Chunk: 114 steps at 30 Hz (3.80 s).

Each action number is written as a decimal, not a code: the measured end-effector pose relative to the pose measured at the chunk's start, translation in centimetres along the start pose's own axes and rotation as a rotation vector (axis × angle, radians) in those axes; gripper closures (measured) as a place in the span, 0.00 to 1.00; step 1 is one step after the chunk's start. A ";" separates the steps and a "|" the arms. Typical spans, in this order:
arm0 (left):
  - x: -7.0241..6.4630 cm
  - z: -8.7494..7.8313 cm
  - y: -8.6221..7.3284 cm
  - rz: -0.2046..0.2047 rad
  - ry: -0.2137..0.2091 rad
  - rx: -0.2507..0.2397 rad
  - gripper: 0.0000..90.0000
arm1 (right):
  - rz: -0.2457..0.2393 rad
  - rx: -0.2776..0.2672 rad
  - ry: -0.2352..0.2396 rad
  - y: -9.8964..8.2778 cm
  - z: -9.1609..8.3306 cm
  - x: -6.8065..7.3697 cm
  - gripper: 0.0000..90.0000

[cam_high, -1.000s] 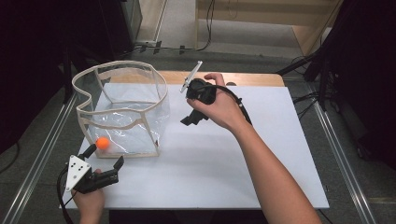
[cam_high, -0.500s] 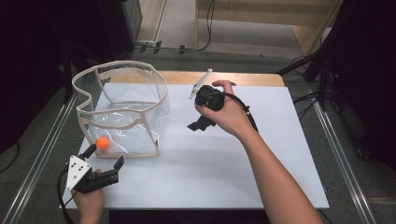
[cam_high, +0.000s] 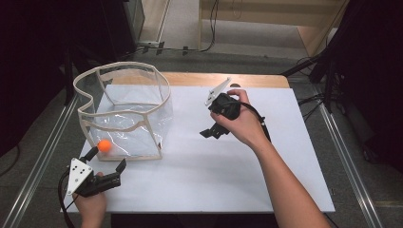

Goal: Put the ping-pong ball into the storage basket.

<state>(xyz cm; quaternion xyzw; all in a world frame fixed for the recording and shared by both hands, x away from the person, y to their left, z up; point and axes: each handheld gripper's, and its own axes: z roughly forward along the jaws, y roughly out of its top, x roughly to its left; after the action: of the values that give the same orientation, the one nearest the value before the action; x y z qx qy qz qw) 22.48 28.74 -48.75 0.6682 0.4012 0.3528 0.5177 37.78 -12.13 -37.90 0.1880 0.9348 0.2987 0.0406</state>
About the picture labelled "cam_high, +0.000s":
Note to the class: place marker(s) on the person's left hand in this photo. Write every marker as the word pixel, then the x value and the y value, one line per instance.
pixel 92 205

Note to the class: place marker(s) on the light wooden panel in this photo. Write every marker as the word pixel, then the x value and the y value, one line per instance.
pixel 155 19

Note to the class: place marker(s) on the metal floor rail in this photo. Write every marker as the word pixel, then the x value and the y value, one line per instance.
pixel 351 177
pixel 38 164

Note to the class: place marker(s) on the orange ball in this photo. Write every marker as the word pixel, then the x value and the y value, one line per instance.
pixel 104 146

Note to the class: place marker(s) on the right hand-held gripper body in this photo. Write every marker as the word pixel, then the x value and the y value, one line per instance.
pixel 225 107

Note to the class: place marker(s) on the wooden table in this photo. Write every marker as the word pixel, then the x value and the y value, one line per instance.
pixel 190 79

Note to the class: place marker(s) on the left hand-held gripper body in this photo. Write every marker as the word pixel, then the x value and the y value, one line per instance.
pixel 78 175

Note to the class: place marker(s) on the white table board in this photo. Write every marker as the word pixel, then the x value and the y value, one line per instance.
pixel 190 177

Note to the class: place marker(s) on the black stand legs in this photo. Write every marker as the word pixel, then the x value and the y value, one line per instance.
pixel 328 82

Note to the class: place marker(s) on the dark curtain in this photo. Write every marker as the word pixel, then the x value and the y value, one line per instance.
pixel 380 63
pixel 28 63

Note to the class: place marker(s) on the clear plastic bin beige trim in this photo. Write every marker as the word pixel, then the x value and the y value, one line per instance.
pixel 133 139

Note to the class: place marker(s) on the person's right hand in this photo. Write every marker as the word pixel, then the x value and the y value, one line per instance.
pixel 245 125

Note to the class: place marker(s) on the dark grey cabinet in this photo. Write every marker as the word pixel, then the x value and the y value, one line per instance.
pixel 134 19

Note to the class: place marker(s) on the light wooden shelf unit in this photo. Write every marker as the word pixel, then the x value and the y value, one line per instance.
pixel 253 19

